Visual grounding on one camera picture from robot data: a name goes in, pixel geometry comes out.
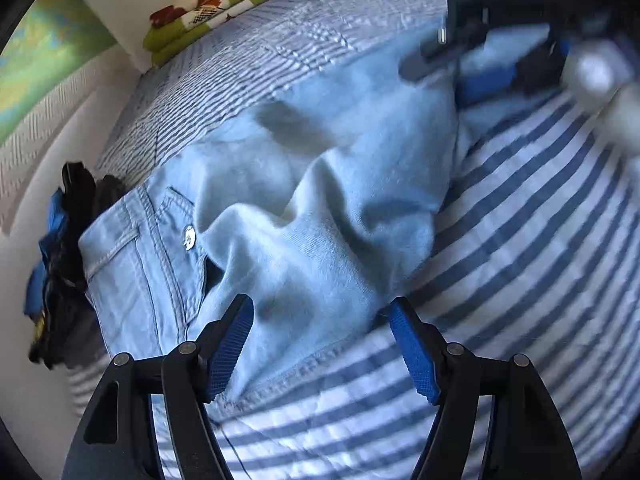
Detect blue white striped quilt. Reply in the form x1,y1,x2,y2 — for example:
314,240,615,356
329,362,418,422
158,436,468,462
70,75,640,480

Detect blue ribbed garment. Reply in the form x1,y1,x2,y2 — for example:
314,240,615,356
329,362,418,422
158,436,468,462
25,187,70,318

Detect light blue jeans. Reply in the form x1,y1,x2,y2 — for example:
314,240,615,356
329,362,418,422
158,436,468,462
77,10,551,411

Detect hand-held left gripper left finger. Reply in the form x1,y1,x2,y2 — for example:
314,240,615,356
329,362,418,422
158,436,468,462
62,294,254,480

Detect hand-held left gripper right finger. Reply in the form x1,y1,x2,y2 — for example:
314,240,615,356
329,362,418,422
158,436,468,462
389,296,583,480

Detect blue checked bed sheet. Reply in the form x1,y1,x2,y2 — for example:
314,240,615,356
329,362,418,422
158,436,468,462
95,0,451,171

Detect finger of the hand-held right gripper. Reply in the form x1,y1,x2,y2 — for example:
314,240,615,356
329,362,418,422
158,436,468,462
457,35,571,108
402,22,488,81

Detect folded black and blue clothes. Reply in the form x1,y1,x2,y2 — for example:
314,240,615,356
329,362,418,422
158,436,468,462
27,162,106,368

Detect person's right forearm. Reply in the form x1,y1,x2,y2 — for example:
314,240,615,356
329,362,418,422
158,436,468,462
560,40,640,153

